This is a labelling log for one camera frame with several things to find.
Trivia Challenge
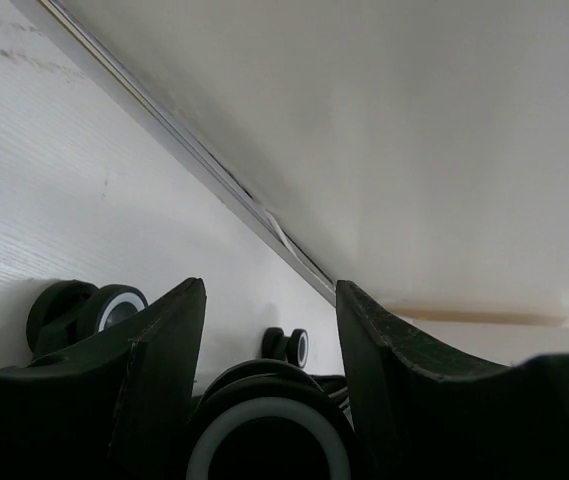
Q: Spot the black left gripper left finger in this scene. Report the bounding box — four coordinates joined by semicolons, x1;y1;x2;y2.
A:
0;278;206;479

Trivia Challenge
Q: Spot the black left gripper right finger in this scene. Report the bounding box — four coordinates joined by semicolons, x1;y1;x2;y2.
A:
336;280;569;479

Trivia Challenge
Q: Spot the black suitcase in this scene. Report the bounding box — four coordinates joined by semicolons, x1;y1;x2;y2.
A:
26;280;359;479

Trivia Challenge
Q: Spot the aluminium table edge rail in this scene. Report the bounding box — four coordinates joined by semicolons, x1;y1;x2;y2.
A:
13;1;336;305

